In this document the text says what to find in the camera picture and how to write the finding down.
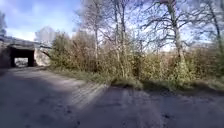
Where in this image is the grass verge strip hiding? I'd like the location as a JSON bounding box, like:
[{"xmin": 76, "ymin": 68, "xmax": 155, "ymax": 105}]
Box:
[{"xmin": 46, "ymin": 66, "xmax": 224, "ymax": 94}]

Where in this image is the thicket of bushes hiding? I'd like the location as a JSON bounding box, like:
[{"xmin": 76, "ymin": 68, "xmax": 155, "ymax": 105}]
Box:
[{"xmin": 49, "ymin": 30, "xmax": 224, "ymax": 88}]

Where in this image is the row of bare trees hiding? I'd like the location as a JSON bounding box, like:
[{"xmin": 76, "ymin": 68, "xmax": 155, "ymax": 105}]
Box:
[{"xmin": 75, "ymin": 0, "xmax": 224, "ymax": 81}]

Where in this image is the grey asphalt path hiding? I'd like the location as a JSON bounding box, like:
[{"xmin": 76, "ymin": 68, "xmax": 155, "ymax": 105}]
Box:
[{"xmin": 0, "ymin": 66, "xmax": 224, "ymax": 128}]

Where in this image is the concrete bridge underpass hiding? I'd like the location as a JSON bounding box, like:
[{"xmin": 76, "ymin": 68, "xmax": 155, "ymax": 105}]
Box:
[{"xmin": 0, "ymin": 35, "xmax": 53, "ymax": 70}]

